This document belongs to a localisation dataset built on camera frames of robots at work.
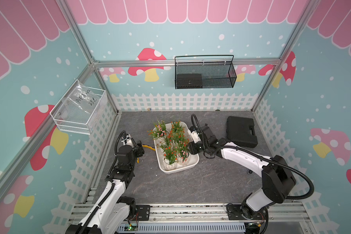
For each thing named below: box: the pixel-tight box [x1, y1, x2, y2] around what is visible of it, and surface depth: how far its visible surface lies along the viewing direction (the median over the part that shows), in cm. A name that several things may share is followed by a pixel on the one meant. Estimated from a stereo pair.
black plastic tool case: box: [226, 116, 258, 149], surface depth 105 cm
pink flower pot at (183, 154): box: [175, 142, 190, 164], surface depth 83 cm
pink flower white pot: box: [147, 119, 168, 144], surface depth 91 cm
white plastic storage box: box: [153, 121, 200, 175], surface depth 88 cm
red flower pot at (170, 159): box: [162, 146, 178, 171], surface depth 86 cm
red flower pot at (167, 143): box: [159, 136, 174, 152], surface depth 89 cm
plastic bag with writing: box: [59, 79, 100, 120], surface depth 74 cm
